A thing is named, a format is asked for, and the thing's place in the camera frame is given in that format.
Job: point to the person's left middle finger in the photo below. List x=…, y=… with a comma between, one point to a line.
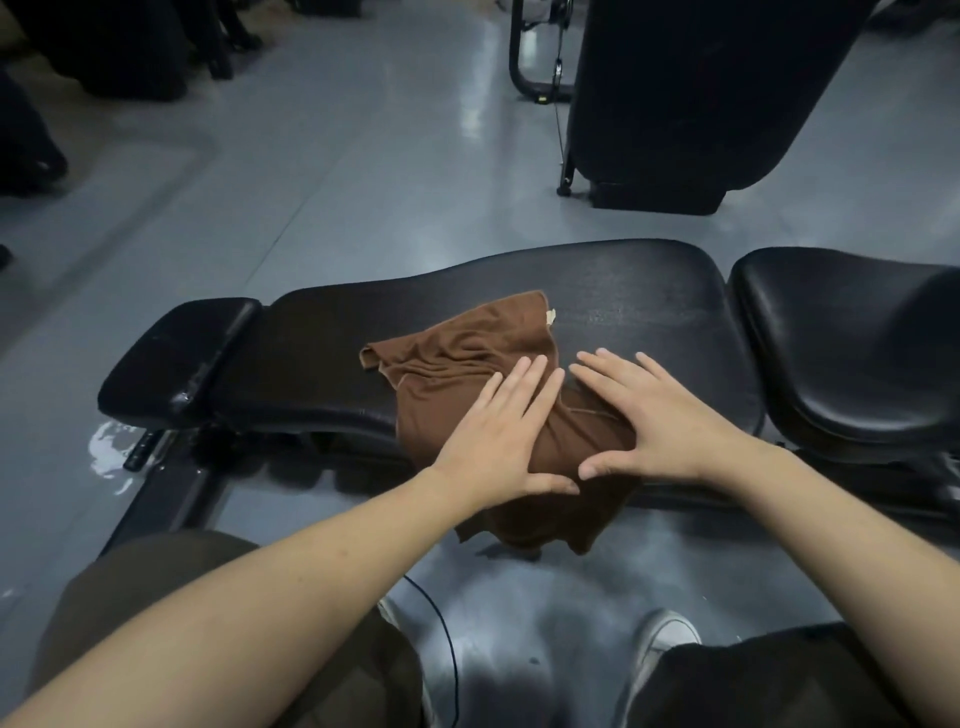
x=525, y=386

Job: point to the dark bulky object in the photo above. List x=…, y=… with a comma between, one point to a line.
x=97, y=45

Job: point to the large black upholstered machine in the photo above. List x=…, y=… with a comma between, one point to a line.
x=697, y=97

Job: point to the black metal tube frame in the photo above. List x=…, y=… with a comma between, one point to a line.
x=519, y=67

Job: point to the white shoe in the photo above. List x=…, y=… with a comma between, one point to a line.
x=394, y=615
x=656, y=637

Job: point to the black bench seat pad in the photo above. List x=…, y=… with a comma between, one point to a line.
x=847, y=337

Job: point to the long black bench pad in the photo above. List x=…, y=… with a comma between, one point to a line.
x=615, y=300

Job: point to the person's left forearm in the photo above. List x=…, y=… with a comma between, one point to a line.
x=262, y=615

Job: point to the dark rounded object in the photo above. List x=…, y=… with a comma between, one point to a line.
x=26, y=142

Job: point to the person's right hand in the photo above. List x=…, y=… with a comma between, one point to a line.
x=667, y=431

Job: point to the dark trouser leg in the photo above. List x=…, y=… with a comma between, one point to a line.
x=765, y=682

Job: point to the person's right middle finger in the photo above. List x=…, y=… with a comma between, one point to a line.
x=622, y=371

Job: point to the olive trouser leg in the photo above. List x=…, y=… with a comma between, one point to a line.
x=135, y=577

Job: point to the person's left hand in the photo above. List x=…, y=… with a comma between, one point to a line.
x=491, y=450

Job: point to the brown cloth garment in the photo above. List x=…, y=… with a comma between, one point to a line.
x=450, y=360

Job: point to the person's right thumb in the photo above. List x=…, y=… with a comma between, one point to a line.
x=607, y=465

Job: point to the small black headrest pad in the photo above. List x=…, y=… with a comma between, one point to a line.
x=172, y=352

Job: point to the person's right forearm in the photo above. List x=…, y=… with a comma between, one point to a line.
x=847, y=555

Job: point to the person's left thumb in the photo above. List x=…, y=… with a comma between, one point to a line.
x=553, y=487

